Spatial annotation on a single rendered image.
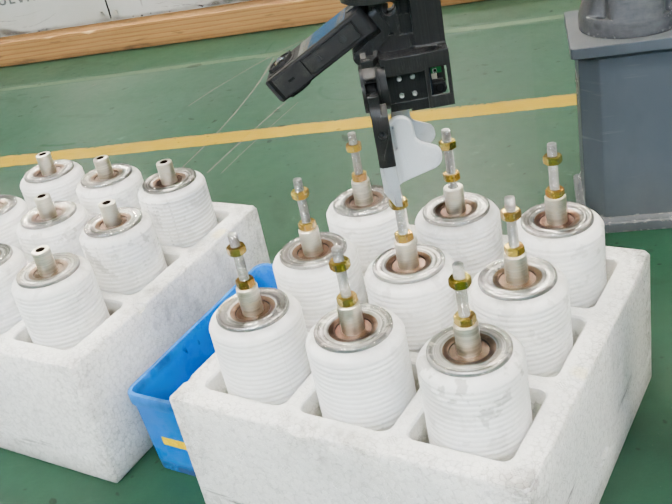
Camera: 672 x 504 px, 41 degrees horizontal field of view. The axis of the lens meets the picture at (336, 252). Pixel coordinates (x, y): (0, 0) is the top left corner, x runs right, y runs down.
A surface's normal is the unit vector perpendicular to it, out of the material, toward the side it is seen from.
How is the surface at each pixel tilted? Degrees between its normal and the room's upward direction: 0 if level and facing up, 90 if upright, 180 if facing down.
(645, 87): 90
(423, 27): 90
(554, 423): 0
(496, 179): 0
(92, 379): 90
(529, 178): 0
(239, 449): 90
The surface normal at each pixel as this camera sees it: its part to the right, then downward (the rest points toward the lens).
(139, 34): -0.16, 0.51
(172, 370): 0.86, 0.07
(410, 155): 0.00, 0.40
